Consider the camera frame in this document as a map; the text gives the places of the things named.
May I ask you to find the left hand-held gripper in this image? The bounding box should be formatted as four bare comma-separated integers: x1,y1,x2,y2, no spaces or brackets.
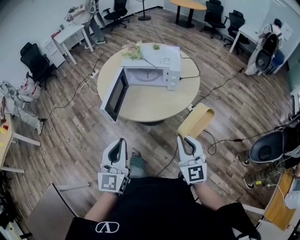
97,138,131,195

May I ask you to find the white desk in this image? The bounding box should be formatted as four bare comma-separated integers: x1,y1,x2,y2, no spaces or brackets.
229,22,289,75
51,23,95,66

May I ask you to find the long black floor cable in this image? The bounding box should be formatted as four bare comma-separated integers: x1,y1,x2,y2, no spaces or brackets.
40,49,105,123

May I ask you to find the white floor cable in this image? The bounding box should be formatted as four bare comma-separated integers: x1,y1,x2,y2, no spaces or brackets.
75,76,99,96

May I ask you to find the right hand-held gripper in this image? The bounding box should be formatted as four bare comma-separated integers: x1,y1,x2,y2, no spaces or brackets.
176,136,208,186

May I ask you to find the grey table with white legs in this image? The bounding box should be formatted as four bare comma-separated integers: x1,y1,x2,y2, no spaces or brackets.
25,182,90,240

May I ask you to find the black fan stand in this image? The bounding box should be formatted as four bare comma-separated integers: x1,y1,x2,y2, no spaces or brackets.
137,0,153,21

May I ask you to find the white microwave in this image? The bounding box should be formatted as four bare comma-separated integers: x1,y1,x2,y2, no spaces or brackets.
100,45,182,123

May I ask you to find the person's black shirt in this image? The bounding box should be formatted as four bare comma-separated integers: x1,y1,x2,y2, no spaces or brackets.
63,176,262,240

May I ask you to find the red and white bag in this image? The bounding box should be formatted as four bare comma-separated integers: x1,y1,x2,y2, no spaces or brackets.
18,78,42,98

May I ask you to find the artificial flower bouquet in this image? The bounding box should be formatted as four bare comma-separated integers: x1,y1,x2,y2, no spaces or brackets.
121,40,159,69

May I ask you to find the black office chair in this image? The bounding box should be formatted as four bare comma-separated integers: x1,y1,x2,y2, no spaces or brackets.
20,42,58,91
223,10,251,56
103,0,131,31
200,0,229,40

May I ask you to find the white device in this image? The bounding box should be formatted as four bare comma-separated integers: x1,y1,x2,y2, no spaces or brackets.
284,178,300,210

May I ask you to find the person's left forearm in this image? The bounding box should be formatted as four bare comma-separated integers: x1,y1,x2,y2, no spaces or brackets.
83,191,120,221

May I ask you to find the light wooden desk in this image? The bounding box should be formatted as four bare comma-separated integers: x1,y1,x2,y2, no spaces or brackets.
0,112,41,174

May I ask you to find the round wooden table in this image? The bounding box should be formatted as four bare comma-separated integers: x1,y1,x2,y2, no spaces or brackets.
169,0,208,29

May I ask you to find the person's green trouser leg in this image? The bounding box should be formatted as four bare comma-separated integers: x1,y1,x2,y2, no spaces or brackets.
129,154,146,179

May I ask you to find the round beige table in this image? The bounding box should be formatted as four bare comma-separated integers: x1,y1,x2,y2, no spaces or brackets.
97,43,201,124

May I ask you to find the white drawer cabinet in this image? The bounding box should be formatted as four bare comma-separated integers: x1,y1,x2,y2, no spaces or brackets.
43,38,67,69

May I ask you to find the person's right forearm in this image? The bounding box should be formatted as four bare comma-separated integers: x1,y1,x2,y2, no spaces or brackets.
194,182,226,212

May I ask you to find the thin black cable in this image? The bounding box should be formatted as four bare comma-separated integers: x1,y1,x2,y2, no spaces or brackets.
179,55,201,80

